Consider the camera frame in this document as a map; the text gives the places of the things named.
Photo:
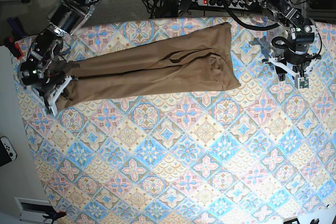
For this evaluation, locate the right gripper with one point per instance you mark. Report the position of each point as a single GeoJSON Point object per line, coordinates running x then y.
{"type": "Point", "coordinates": [47, 90]}

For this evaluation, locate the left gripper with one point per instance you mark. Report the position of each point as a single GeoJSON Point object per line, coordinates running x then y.
{"type": "Point", "coordinates": [287, 60]}

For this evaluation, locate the brown t-shirt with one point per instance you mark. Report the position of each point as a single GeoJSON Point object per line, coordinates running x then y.
{"type": "Point", "coordinates": [199, 61]}

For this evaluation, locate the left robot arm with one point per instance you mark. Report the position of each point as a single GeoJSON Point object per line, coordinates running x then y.
{"type": "Point", "coordinates": [282, 13]}

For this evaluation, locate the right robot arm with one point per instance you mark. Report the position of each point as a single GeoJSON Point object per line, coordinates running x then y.
{"type": "Point", "coordinates": [45, 67]}

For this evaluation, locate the red black table clamp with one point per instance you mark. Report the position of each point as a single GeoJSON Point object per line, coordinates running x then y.
{"type": "Point", "coordinates": [13, 47]}

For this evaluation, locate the patterned tile tablecloth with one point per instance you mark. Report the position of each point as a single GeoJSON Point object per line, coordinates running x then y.
{"type": "Point", "coordinates": [262, 152]}

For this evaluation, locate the white game controller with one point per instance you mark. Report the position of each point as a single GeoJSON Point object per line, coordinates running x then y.
{"type": "Point", "coordinates": [7, 152]}

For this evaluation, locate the white floor vent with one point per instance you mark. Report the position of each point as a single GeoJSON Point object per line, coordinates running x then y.
{"type": "Point", "coordinates": [32, 210]}

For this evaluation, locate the orange black bottom clamp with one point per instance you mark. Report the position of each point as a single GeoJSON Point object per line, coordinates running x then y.
{"type": "Point", "coordinates": [54, 215]}

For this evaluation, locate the blue handled tool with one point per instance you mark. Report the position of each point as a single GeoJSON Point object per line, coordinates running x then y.
{"type": "Point", "coordinates": [18, 31]}

